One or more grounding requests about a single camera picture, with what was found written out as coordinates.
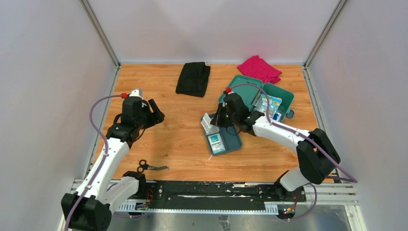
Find teal white sachet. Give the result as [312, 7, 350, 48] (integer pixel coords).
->
[207, 133, 226, 155]

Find light blue mask packet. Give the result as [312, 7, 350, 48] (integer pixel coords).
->
[255, 95, 282, 119]

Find small white blue bottle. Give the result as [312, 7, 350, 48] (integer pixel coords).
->
[272, 112, 283, 122]

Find teal medicine box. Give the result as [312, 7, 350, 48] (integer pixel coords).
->
[226, 75, 294, 122]

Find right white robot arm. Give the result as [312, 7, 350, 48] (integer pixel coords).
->
[210, 92, 341, 201]

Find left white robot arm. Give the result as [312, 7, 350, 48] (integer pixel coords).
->
[61, 89, 165, 231]

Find dark teal divided tray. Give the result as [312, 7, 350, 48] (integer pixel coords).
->
[203, 114, 242, 156]

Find black folded cloth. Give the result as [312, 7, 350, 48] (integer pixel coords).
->
[175, 62, 211, 98]

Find pink folded cloth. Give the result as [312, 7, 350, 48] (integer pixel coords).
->
[237, 55, 282, 84]

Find black handled scissors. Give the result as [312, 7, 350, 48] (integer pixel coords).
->
[137, 159, 169, 173]

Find black metal base rail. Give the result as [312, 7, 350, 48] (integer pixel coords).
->
[65, 178, 359, 220]

